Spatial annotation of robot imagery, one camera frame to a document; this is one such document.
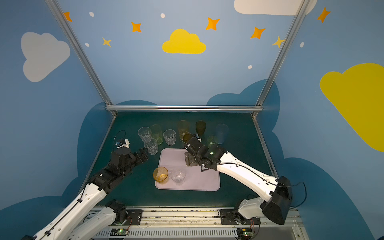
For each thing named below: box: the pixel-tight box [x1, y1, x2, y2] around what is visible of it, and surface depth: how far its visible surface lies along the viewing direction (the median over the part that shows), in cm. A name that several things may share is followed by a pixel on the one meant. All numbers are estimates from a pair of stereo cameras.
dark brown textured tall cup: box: [195, 120, 207, 136], surface depth 106 cm
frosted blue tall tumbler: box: [216, 123, 229, 145], surface depth 101 cm
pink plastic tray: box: [155, 148, 221, 192], surface depth 88 cm
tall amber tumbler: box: [178, 120, 190, 141], surface depth 101 cm
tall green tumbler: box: [150, 124, 163, 145], surface depth 98 cm
